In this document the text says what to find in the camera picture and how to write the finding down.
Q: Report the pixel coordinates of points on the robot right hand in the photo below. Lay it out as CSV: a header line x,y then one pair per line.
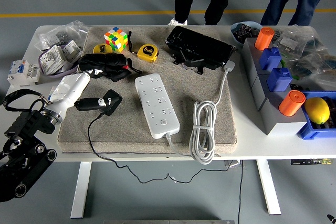
x,y
333,220

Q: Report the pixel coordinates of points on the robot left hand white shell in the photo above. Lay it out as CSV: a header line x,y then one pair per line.
x,y
71,87

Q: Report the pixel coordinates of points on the black power adapter plug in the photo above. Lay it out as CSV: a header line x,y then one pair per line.
x,y
113,100

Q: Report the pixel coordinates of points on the white power strip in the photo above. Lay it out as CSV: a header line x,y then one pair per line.
x,y
157,103

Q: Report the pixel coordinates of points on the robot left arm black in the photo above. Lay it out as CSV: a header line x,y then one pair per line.
x,y
29,127

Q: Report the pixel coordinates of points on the purple tray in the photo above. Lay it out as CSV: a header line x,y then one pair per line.
x,y
65,71

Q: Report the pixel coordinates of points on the large white socket panel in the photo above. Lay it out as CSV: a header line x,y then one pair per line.
x,y
52,60

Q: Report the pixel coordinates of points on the small white socket panel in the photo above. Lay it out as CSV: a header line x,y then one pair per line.
x,y
72,51

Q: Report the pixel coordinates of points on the black fabric pouch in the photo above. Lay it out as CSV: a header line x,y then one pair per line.
x,y
105,62

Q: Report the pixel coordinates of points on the small yellow tape measure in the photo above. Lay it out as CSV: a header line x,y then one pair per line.
x,y
99,49

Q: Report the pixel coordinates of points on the white circuit breaker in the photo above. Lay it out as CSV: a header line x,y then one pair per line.
x,y
22,73

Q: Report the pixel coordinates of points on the clear bag of screws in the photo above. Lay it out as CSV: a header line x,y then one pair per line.
x,y
65,31

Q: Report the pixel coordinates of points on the black table control panel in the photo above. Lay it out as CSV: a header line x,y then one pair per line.
x,y
302,161

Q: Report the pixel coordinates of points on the white table leg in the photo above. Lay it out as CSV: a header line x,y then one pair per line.
x,y
269,190
81,190

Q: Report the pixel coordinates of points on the large yellow tape measure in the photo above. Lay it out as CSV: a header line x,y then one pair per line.
x,y
147,53

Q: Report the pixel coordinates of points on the blue plastic bin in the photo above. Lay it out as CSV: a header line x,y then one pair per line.
x,y
307,132

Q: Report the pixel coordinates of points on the yellow lemon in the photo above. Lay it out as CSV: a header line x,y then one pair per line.
x,y
316,110

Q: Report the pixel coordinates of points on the grey box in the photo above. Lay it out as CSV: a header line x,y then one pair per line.
x,y
275,124
250,58

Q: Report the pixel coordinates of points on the grey-brown mat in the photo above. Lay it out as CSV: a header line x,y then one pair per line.
x,y
183,90

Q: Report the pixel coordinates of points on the orange cylinder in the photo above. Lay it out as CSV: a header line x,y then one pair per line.
x,y
291,102
263,38

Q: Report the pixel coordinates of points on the black wrapped device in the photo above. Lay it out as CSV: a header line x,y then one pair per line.
x,y
199,47

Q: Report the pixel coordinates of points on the small black parts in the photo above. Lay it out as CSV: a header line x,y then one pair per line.
x,y
296,87

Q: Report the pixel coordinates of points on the green plastic part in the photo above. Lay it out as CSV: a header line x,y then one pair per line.
x,y
282,63
295,77

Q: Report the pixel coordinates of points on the blue plastic block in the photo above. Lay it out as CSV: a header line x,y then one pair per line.
x,y
279,79
270,58

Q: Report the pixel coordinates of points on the clear bag of electronic parts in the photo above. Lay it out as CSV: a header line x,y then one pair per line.
x,y
302,40
315,66

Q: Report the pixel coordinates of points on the light blue bowl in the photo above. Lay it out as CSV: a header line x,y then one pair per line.
x,y
235,37

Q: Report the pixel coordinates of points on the black circuit boards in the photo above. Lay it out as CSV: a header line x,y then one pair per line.
x,y
244,31

